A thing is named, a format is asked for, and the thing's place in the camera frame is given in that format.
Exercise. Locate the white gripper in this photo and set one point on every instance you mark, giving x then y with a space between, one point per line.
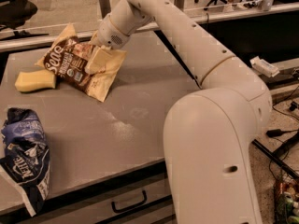
109 34

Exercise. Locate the brown and yellow chip bag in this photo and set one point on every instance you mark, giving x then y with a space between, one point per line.
67 58

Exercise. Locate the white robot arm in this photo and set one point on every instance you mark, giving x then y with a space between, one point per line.
207 133

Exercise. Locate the blue chip bag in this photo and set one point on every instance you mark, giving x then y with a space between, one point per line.
26 162

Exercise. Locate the yellow sponge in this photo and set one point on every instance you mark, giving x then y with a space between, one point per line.
34 81

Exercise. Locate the black office chair left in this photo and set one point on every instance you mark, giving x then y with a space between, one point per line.
14 14

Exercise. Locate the grey drawer front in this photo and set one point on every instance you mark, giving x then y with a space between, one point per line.
97 210

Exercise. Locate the small white box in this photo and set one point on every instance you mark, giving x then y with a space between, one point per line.
264 67

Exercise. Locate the black floor bar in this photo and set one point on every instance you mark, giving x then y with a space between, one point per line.
281 164

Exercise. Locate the black power adapter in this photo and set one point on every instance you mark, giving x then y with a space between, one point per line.
274 133

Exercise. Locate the basket of snacks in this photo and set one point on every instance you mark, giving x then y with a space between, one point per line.
286 200

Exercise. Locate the metal bracket left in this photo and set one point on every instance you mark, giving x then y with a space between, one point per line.
105 7

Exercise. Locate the black drawer handle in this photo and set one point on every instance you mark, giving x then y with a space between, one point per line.
130 201

